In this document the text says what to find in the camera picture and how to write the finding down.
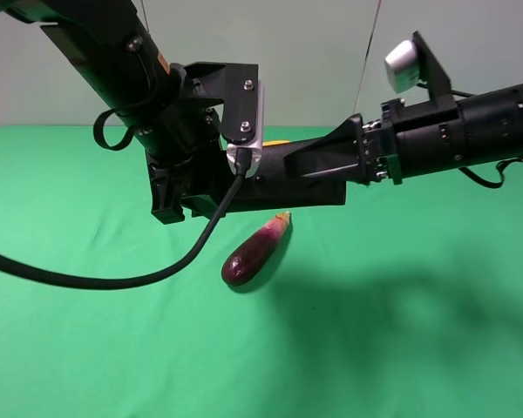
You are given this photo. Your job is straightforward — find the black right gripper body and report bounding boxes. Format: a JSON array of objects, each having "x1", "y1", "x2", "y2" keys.
[{"x1": 352, "y1": 98, "x2": 404, "y2": 185}]

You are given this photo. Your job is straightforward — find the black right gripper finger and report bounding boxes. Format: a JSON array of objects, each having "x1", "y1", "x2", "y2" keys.
[{"x1": 284, "y1": 114, "x2": 362, "y2": 181}]

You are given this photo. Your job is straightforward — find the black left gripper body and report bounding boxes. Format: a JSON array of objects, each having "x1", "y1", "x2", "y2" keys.
[{"x1": 144, "y1": 102, "x2": 236, "y2": 226}]

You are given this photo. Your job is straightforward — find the black leather glasses case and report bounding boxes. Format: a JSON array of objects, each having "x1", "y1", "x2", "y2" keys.
[{"x1": 227, "y1": 138, "x2": 346, "y2": 213}]

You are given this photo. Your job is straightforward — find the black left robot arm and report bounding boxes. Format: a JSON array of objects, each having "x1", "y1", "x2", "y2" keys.
[{"x1": 0, "y1": 1, "x2": 232, "y2": 224}]

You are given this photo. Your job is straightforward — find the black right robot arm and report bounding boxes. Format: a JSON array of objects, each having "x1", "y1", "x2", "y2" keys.
[{"x1": 284, "y1": 84, "x2": 523, "y2": 185}]

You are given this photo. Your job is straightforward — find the yellow banana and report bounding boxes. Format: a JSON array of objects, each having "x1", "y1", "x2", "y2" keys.
[{"x1": 263, "y1": 140, "x2": 290, "y2": 146}]

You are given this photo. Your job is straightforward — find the purple eggplant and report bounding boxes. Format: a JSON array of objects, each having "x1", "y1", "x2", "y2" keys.
[{"x1": 221, "y1": 211, "x2": 292, "y2": 288}]

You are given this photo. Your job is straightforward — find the black left camera cable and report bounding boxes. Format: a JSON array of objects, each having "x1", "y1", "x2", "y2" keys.
[{"x1": 0, "y1": 147, "x2": 255, "y2": 291}]

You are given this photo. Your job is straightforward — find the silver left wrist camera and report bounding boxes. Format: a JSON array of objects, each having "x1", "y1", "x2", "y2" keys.
[{"x1": 226, "y1": 80, "x2": 265, "y2": 179}]

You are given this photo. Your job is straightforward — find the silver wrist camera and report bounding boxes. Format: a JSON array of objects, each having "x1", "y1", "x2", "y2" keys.
[
  {"x1": 384, "y1": 40, "x2": 420, "y2": 93},
  {"x1": 226, "y1": 80, "x2": 265, "y2": 179}
]

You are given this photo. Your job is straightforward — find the black left camera bracket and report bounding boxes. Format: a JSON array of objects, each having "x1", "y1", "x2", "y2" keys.
[{"x1": 178, "y1": 62, "x2": 259, "y2": 145}]

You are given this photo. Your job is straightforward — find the black camera bracket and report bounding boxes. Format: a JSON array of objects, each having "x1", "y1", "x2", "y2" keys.
[
  {"x1": 412, "y1": 31, "x2": 456, "y2": 111},
  {"x1": 178, "y1": 62, "x2": 259, "y2": 145}
]

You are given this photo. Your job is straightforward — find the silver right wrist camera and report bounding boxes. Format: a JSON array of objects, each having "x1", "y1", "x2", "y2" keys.
[{"x1": 384, "y1": 40, "x2": 420, "y2": 93}]

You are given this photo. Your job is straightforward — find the black right camera bracket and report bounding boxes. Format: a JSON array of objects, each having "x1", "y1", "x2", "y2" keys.
[{"x1": 412, "y1": 31, "x2": 456, "y2": 111}]

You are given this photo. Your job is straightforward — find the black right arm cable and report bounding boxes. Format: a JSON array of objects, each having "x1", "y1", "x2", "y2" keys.
[{"x1": 451, "y1": 89, "x2": 523, "y2": 190}]

